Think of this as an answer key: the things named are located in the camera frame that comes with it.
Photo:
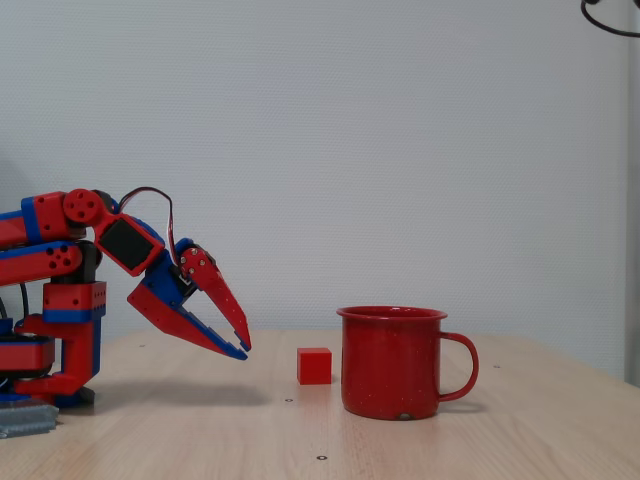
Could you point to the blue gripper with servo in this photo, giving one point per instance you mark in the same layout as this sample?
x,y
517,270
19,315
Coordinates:
x,y
161,295

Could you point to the red cube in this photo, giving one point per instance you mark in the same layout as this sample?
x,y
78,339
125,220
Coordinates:
x,y
315,367

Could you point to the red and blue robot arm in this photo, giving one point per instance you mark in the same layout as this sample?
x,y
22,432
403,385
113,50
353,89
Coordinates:
x,y
45,220

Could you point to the red enamel mug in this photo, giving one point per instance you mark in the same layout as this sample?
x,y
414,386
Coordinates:
x,y
390,365

